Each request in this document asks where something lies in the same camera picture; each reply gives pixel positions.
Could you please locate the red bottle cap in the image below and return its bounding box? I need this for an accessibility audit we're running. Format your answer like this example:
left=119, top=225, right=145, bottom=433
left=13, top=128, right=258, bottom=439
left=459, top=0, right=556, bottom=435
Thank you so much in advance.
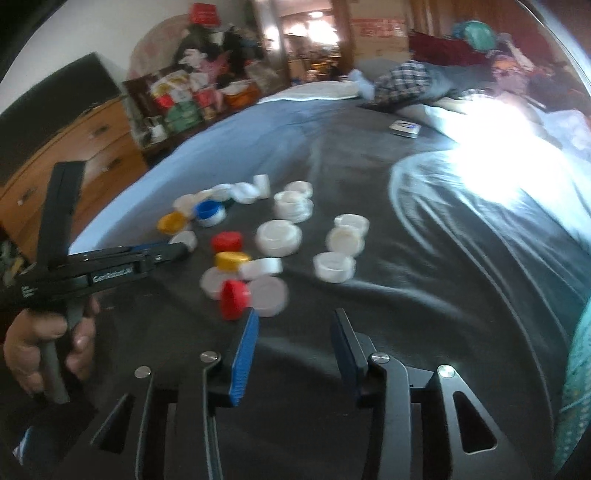
left=219, top=280, right=250, bottom=321
left=211, top=231, right=243, bottom=254

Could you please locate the large white lid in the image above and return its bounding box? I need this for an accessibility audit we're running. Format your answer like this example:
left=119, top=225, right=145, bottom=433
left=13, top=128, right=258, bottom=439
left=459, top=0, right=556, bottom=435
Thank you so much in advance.
left=254, top=219, right=303, bottom=257

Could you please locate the person's left hand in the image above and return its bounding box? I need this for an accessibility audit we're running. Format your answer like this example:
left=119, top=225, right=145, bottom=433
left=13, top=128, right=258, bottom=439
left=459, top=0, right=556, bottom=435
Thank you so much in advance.
left=3, top=297, right=102, bottom=397

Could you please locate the blue bottle cap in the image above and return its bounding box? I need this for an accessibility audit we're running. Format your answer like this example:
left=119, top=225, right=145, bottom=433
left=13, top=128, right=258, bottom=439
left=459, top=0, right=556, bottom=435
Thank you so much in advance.
left=193, top=200, right=226, bottom=228

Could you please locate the orange yellow bottle cap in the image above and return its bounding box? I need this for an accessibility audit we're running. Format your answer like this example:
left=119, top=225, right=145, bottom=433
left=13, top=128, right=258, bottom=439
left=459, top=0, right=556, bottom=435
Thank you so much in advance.
left=214, top=251, right=252, bottom=272

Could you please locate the wooden dresser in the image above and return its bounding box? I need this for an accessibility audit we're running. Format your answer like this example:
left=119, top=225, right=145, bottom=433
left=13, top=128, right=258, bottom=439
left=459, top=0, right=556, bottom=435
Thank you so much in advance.
left=1, top=98, right=147, bottom=262

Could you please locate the light blue perforated basket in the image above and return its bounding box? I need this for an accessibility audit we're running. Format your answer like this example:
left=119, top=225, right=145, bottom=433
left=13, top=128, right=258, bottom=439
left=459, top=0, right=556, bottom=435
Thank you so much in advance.
left=553, top=303, right=590, bottom=472

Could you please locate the black television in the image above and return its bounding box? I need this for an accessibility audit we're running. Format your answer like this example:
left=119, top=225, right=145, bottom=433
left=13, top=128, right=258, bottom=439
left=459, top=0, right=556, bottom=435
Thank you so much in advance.
left=0, top=53, right=120, bottom=184

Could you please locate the cluttered wooden shelf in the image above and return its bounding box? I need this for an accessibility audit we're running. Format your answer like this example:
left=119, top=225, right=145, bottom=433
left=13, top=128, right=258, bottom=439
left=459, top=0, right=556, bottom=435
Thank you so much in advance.
left=123, top=1, right=287, bottom=163

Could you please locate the blue bed sheet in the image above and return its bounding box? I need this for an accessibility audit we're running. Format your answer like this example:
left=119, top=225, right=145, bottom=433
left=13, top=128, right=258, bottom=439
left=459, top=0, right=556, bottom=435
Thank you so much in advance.
left=13, top=87, right=591, bottom=480

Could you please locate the white pillow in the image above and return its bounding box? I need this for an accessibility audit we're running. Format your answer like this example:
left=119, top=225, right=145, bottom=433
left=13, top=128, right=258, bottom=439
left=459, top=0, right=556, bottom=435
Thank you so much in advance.
left=259, top=81, right=360, bottom=104

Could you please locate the plaid shirt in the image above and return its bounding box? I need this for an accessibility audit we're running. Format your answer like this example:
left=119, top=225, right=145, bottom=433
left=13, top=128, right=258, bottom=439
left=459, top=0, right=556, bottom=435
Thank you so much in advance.
left=374, top=60, right=432, bottom=104

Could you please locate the cardboard box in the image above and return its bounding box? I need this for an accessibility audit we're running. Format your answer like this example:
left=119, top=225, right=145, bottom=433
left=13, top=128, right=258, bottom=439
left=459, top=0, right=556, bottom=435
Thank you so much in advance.
left=349, top=0, right=411, bottom=62

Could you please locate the pile of clothes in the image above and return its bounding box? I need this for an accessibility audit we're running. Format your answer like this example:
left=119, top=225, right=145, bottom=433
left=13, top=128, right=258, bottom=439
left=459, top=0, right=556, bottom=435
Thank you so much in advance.
left=409, top=20, right=571, bottom=111

